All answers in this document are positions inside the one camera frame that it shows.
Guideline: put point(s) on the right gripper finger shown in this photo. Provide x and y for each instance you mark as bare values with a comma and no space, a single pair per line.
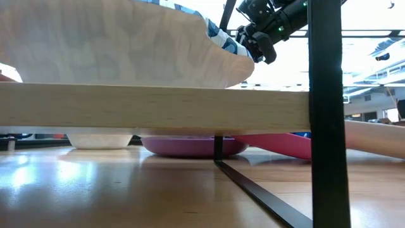
257,54
246,35

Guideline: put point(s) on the magenta plastic plate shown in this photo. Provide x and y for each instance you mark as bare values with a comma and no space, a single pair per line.
278,145

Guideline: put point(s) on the purple plastic plate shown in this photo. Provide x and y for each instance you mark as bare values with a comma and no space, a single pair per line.
183,149

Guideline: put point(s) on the orange plastic plate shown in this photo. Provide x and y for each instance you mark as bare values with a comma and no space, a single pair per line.
4,78

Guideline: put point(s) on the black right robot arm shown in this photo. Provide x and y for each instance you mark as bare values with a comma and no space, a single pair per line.
292,17

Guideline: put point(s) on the blue object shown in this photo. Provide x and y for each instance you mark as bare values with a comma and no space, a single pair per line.
300,134

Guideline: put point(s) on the black ceiling fixture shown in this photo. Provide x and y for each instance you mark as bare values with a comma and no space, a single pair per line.
383,57

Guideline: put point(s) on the dark monitor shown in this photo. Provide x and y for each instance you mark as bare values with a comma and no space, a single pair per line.
401,109

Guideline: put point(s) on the red object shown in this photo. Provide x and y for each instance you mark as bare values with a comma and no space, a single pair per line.
59,136

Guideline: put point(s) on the wooden shelf with black frame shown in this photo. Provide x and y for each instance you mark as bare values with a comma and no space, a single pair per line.
158,107

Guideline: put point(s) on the black metal rig frame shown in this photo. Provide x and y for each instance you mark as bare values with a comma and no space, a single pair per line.
41,144

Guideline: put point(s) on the small white post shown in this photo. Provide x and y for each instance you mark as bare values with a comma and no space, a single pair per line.
11,144

